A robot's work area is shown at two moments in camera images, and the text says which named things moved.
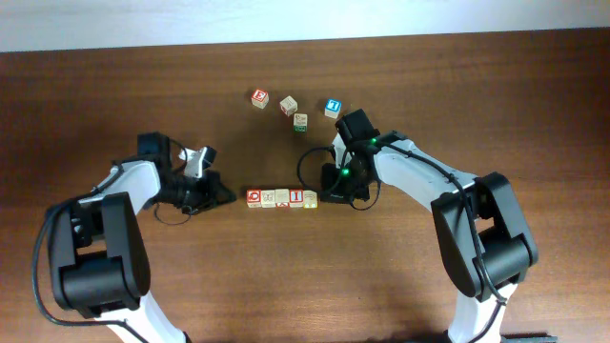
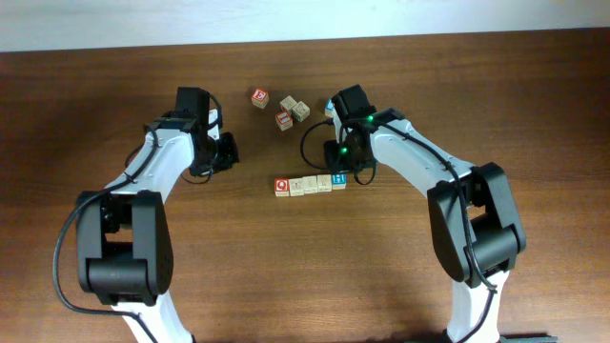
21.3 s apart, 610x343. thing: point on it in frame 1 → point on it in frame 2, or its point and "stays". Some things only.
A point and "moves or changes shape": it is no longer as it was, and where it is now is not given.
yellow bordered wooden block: x=310 y=199 moves or changes shape
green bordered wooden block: x=300 y=122 → x=300 y=111
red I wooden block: x=295 y=196 → x=284 y=120
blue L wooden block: x=333 y=108 stays
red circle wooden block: x=254 y=197 → x=281 y=187
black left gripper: x=214 y=194 → x=231 y=158
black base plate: x=527 y=338 stays
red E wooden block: x=259 y=98 stays
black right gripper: x=334 y=193 → x=336 y=165
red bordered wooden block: x=282 y=198 → x=310 y=184
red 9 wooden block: x=289 y=106 stays
